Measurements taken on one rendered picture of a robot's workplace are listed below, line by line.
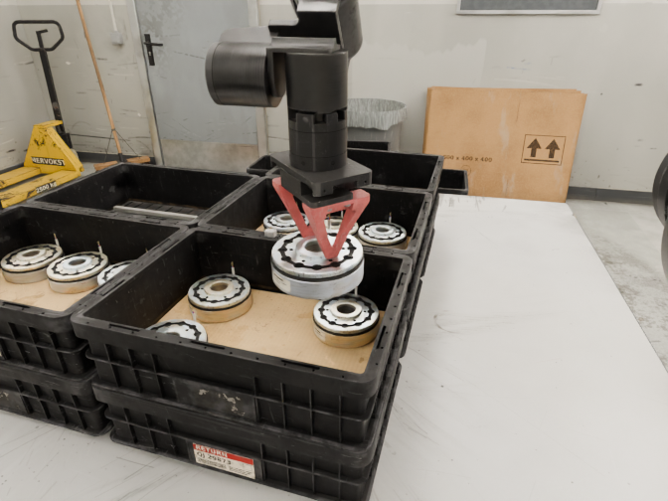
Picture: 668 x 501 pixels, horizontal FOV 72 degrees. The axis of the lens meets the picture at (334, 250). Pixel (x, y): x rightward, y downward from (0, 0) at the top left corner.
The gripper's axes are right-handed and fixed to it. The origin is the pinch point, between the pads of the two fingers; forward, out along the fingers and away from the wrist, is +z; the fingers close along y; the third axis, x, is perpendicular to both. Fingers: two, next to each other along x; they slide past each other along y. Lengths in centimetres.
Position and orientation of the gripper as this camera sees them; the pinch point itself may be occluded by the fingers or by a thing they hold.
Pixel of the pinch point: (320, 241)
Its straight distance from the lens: 50.8
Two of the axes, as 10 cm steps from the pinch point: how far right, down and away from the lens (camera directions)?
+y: 5.1, 4.2, -7.5
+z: 0.0, 8.7, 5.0
